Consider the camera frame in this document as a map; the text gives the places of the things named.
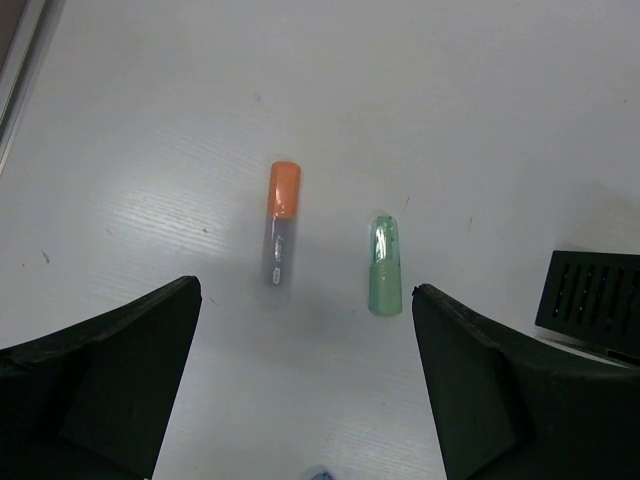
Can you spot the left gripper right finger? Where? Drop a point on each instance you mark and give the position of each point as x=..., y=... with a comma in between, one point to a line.
x=508, y=406

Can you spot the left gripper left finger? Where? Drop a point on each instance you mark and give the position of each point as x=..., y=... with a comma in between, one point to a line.
x=93, y=400

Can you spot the orange capped clear highlighter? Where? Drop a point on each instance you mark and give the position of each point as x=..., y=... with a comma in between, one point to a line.
x=280, y=232

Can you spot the black back-left pen holder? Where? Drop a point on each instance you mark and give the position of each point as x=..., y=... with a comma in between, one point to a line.
x=593, y=298

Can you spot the green transparent correction tape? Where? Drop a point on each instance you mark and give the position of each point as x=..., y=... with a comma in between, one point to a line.
x=385, y=281

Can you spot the aluminium rail frame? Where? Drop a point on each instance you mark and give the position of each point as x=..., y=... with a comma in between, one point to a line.
x=26, y=31

